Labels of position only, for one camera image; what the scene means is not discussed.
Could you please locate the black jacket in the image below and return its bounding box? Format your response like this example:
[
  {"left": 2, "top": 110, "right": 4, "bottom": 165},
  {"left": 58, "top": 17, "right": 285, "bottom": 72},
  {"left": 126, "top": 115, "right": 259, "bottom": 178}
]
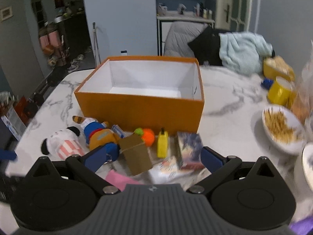
[{"left": 188, "top": 25, "right": 230, "bottom": 66}]

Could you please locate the white bowl with noodles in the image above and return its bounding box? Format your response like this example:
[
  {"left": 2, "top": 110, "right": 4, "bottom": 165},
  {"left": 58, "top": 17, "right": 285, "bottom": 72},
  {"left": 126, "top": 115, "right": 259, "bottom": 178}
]
[{"left": 262, "top": 105, "right": 307, "bottom": 156}]

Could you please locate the duck plush blue outfit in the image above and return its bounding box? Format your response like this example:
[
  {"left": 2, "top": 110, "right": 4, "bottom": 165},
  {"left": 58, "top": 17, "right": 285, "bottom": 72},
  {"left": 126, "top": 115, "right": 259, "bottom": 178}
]
[{"left": 72, "top": 116, "right": 121, "bottom": 162}]

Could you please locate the light blue fleece towel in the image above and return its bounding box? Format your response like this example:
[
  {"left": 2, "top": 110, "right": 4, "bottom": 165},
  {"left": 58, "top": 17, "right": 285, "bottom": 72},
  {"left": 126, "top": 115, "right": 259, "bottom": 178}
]
[{"left": 219, "top": 32, "right": 273, "bottom": 76}]

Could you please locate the yellow toy canister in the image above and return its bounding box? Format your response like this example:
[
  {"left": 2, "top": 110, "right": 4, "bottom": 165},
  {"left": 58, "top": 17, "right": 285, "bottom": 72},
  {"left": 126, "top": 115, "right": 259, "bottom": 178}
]
[{"left": 157, "top": 128, "right": 169, "bottom": 159}]

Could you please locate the small blue white packet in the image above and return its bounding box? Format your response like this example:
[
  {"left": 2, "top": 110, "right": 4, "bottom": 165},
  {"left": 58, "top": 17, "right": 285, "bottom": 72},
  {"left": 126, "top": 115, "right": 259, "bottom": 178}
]
[{"left": 112, "top": 125, "right": 126, "bottom": 138}]

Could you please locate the dark printed card box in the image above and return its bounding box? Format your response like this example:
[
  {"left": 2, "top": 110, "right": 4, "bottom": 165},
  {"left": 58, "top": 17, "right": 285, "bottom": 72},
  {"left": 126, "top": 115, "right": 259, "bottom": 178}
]
[{"left": 176, "top": 132, "right": 204, "bottom": 170}]

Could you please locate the broom with grey handle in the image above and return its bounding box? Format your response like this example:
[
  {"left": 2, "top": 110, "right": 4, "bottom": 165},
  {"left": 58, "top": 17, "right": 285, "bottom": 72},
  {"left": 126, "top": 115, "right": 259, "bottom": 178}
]
[{"left": 93, "top": 22, "right": 101, "bottom": 67}]

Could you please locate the orange cardboard box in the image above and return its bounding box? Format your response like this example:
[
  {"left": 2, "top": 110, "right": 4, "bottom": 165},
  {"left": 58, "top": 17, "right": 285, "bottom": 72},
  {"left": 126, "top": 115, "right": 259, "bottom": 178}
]
[{"left": 74, "top": 56, "right": 205, "bottom": 135}]

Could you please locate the white glass panel door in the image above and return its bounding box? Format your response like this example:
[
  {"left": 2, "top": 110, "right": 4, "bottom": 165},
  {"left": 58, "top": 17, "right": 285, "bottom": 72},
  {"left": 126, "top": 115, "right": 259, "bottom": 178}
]
[{"left": 215, "top": 0, "right": 253, "bottom": 32}]

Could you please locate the pink cloth pad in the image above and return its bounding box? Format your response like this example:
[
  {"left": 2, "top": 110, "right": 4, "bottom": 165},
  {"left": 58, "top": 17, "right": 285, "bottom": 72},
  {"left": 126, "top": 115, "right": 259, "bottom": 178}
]
[{"left": 105, "top": 170, "right": 141, "bottom": 192}]

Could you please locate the yellow bowl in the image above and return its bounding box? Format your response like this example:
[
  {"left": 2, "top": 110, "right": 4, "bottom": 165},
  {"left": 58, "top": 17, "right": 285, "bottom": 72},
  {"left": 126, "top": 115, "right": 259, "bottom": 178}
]
[{"left": 263, "top": 56, "right": 296, "bottom": 82}]

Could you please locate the white pink striped plush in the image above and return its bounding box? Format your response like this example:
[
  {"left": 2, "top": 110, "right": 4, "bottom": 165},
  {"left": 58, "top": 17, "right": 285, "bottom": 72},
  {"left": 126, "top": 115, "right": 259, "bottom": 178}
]
[{"left": 41, "top": 126, "right": 84, "bottom": 160}]

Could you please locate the brown cardboard small box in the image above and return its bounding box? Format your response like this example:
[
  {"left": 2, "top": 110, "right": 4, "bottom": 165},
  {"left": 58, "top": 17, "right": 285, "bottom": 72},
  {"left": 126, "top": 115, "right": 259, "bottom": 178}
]
[{"left": 118, "top": 134, "right": 152, "bottom": 176}]

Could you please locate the yellow mug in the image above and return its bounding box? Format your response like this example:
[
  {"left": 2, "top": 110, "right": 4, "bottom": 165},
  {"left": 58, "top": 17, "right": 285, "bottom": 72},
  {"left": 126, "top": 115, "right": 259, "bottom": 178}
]
[{"left": 267, "top": 76, "right": 293, "bottom": 106}]

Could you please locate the grey quilted jacket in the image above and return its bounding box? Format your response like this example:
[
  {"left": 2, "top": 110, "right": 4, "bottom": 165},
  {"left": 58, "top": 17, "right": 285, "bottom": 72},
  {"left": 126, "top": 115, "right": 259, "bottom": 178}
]
[{"left": 163, "top": 21, "right": 209, "bottom": 57}]

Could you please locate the orange green toy ball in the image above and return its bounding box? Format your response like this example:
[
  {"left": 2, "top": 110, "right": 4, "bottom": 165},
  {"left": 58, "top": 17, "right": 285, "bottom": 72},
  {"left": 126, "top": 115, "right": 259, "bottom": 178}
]
[{"left": 134, "top": 128, "right": 156, "bottom": 147}]

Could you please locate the blue wrapped snack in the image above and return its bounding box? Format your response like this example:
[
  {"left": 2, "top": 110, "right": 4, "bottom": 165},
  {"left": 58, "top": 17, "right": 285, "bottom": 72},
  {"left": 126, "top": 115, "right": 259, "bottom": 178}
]
[{"left": 261, "top": 78, "right": 274, "bottom": 90}]

